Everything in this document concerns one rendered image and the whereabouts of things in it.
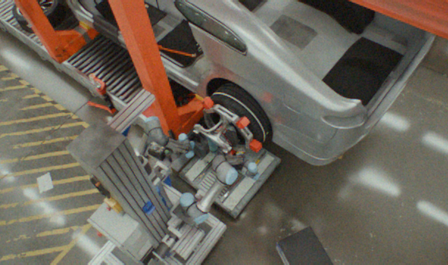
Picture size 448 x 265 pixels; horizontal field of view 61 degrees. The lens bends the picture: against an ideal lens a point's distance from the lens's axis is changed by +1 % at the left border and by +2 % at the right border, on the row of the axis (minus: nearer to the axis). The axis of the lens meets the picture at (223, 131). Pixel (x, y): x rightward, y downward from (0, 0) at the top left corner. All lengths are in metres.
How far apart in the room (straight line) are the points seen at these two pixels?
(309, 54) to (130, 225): 2.35
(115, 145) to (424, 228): 3.16
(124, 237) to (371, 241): 2.41
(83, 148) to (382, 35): 3.22
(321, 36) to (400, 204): 1.90
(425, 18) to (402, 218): 3.18
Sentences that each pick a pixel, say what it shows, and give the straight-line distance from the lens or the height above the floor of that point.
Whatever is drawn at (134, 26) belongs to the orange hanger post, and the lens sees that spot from 2.70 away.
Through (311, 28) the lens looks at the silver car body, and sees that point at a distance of 4.12.
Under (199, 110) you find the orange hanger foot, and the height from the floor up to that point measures 0.68.
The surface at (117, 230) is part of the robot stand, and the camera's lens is 2.86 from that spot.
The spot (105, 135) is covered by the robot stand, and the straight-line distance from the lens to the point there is 2.25.
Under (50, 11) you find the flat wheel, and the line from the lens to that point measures 5.93.
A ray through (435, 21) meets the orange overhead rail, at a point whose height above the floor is 3.00.
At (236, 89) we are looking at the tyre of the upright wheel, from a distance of 3.37.
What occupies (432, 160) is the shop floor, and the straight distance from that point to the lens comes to 4.70.
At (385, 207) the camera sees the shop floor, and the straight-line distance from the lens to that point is 4.27.
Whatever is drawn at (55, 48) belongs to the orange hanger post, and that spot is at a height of 0.74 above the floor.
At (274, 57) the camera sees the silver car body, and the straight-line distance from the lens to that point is 2.82.
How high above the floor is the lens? 3.79
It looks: 57 degrees down
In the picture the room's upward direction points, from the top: 8 degrees counter-clockwise
